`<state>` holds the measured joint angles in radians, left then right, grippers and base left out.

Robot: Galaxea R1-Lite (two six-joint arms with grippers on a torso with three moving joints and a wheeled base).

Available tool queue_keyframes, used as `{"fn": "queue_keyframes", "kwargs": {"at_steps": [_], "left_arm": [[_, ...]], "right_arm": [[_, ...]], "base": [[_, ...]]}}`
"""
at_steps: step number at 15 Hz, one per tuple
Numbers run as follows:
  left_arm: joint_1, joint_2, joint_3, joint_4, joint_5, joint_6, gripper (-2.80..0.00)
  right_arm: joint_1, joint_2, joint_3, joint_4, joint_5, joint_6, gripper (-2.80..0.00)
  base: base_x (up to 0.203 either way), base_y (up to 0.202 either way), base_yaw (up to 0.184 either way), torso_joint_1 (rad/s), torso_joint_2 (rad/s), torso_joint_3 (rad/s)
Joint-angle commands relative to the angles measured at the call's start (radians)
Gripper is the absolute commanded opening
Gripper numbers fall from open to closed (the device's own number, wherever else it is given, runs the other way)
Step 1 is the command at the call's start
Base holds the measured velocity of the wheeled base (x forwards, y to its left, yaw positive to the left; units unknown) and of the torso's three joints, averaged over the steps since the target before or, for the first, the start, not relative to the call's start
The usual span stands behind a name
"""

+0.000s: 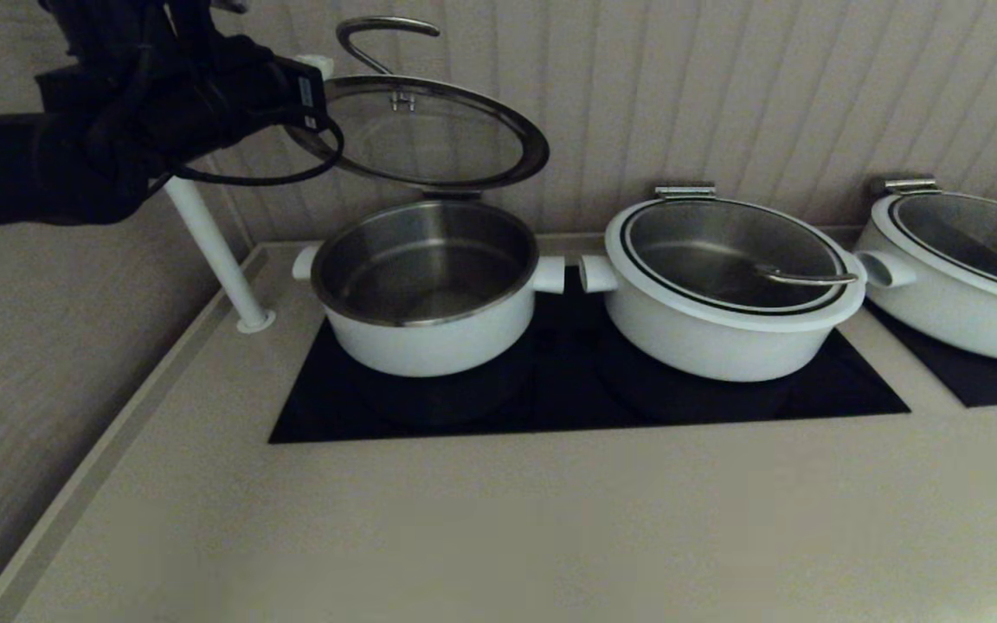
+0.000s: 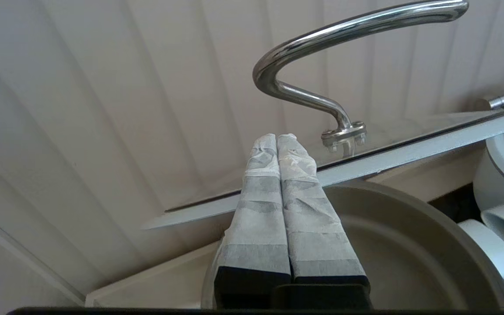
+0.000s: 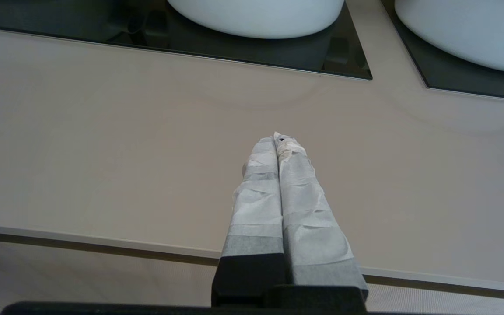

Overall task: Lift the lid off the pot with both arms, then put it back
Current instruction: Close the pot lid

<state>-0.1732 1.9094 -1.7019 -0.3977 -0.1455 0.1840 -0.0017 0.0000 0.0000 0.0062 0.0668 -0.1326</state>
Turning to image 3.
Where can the wide black glass cooktop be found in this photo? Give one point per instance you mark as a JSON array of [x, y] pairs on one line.
[[190, 39]]

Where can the white pot, steel inner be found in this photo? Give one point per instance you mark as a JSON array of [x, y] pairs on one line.
[[475, 35], [256, 17]]

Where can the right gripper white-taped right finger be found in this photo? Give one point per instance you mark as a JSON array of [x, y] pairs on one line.
[[309, 227]]

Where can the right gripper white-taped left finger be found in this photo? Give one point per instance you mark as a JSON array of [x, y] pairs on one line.
[[256, 210]]

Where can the narrow black glass cooktop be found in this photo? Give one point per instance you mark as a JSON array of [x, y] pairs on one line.
[[453, 78]]

